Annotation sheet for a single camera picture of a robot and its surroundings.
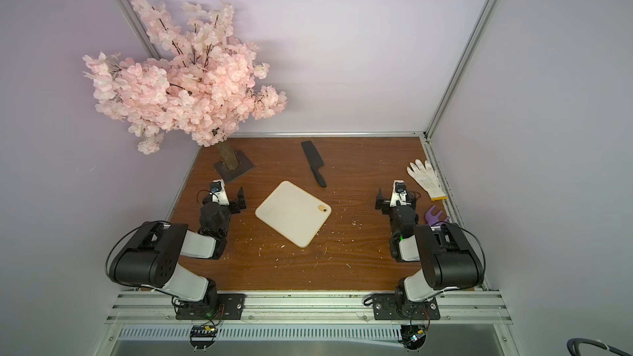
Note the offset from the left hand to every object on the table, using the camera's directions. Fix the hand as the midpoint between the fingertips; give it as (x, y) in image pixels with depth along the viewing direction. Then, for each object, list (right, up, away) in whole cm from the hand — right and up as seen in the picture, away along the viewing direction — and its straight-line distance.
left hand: (230, 187), depth 91 cm
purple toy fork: (+76, -12, -1) cm, 77 cm away
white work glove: (+80, +3, +13) cm, 81 cm away
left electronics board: (-1, -43, -18) cm, 46 cm away
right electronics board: (+62, -40, -21) cm, 77 cm away
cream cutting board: (+23, -11, +6) cm, 27 cm away
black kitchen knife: (+31, +10, +22) cm, 39 cm away
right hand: (+64, +1, -2) cm, 64 cm away
